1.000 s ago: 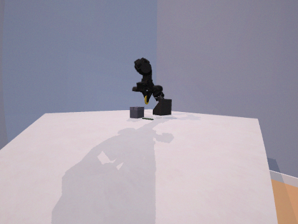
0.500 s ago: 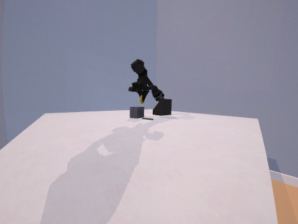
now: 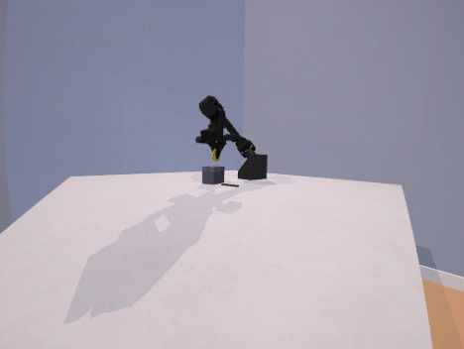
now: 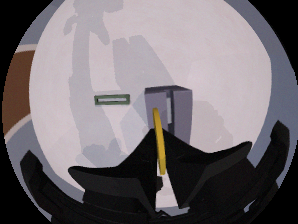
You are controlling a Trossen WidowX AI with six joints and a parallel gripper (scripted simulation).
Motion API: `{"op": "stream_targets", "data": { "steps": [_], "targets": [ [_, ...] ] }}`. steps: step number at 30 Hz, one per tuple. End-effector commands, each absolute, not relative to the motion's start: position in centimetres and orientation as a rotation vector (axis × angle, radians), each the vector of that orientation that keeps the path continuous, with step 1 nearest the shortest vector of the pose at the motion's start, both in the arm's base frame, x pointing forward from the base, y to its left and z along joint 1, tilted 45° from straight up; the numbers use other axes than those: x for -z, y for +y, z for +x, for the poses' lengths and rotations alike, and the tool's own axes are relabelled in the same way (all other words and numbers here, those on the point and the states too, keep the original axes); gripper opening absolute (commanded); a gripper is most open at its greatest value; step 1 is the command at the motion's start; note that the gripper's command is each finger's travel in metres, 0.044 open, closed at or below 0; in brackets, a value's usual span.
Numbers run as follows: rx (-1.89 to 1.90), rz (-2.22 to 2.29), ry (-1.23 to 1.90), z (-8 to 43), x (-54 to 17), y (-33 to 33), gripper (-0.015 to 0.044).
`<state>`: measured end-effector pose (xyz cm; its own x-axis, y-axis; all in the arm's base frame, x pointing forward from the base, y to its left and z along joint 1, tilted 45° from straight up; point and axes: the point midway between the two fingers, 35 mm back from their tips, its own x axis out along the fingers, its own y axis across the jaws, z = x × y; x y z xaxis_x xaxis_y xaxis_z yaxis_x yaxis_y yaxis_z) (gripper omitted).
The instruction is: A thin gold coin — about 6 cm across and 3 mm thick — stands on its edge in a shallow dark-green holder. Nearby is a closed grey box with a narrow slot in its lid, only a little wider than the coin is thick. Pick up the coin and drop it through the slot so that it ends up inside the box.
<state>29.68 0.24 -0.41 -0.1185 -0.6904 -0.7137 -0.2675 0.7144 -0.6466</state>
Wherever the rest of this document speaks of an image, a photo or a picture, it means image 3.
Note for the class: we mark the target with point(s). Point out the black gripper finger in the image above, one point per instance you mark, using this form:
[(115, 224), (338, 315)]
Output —
[(212, 146), (219, 147)]

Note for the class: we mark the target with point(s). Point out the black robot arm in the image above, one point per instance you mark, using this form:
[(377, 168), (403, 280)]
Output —
[(212, 109)]

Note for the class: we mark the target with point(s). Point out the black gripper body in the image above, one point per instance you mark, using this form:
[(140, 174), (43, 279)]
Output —
[(221, 138)]

